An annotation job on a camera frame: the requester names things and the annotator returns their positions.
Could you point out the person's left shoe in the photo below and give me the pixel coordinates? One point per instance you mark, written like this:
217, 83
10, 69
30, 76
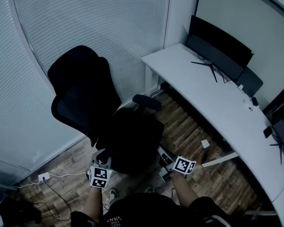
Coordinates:
113, 195

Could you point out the black office chair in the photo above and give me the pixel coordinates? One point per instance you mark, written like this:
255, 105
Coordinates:
82, 86

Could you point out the black smartphone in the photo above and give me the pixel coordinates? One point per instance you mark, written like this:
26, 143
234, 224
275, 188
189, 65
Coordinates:
268, 132

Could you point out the white plug adapter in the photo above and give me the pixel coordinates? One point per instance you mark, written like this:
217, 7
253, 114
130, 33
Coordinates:
241, 88

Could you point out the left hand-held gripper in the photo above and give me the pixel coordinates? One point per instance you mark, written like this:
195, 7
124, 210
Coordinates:
99, 176

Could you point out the person's right forearm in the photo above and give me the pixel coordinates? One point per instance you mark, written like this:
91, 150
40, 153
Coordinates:
184, 190

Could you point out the person's black shirt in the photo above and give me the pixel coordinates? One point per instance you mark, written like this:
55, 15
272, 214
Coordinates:
151, 212

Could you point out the white desk leg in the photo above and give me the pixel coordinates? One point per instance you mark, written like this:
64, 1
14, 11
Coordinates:
220, 159
151, 79

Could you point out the white power strip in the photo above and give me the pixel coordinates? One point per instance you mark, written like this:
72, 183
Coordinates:
43, 176

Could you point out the small black desk gadget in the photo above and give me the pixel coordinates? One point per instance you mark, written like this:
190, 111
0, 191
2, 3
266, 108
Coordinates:
254, 101

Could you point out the person's shoe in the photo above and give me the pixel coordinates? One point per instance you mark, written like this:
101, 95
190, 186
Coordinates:
113, 195
150, 189

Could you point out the person's right shoe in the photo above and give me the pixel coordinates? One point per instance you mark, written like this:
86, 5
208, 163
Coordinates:
150, 189

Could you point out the black bag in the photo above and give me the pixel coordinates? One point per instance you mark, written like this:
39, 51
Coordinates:
135, 141

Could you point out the small white box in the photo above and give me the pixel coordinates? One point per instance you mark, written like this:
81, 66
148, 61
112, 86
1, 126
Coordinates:
205, 143

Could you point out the black floor equipment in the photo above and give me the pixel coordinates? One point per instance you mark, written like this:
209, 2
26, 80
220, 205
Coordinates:
11, 209

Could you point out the grey desk divider panel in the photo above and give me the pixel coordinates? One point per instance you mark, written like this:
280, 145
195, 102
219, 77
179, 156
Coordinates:
251, 81

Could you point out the white window blind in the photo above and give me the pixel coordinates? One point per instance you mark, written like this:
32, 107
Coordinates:
97, 20
21, 91

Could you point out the person's left forearm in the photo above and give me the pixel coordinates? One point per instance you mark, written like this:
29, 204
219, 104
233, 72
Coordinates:
94, 204

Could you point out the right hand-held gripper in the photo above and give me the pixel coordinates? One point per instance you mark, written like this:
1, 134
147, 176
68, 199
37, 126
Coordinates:
184, 164

